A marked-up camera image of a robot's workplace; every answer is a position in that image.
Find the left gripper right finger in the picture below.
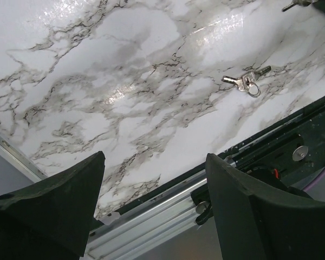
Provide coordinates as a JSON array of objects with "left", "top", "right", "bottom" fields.
[{"left": 205, "top": 154, "right": 325, "bottom": 259}]

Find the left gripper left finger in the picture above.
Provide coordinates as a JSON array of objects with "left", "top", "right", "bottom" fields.
[{"left": 0, "top": 151, "right": 105, "bottom": 259}]

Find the silver key set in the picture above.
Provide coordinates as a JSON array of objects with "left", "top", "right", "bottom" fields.
[{"left": 222, "top": 66, "right": 271, "bottom": 98}]

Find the black mounting base plate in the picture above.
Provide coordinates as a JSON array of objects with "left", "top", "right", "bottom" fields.
[{"left": 117, "top": 97, "right": 325, "bottom": 228}]

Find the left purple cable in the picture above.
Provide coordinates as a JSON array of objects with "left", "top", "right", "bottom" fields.
[{"left": 302, "top": 155, "right": 325, "bottom": 192}]

